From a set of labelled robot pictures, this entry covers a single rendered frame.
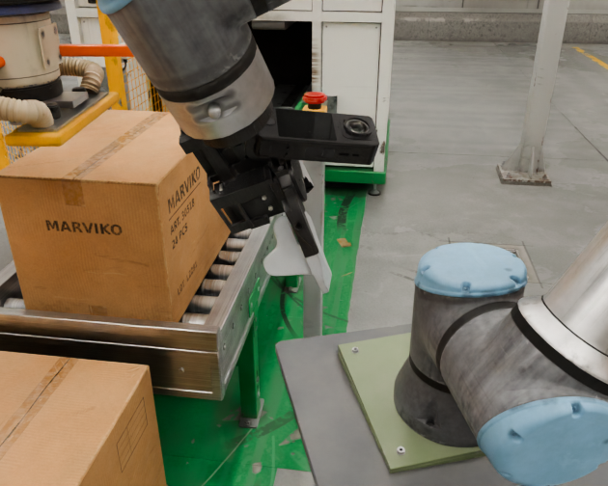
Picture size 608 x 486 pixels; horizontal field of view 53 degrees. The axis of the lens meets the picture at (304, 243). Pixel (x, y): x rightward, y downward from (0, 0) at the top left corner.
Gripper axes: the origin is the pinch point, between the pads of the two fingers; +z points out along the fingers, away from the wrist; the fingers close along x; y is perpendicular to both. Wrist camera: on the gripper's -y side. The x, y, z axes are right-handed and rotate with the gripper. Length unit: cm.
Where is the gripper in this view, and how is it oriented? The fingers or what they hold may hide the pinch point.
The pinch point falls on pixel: (322, 237)
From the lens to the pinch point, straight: 67.0
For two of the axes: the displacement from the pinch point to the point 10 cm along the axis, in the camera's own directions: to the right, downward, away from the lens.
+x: 1.3, 7.4, -6.6
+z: 3.3, 5.9, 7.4
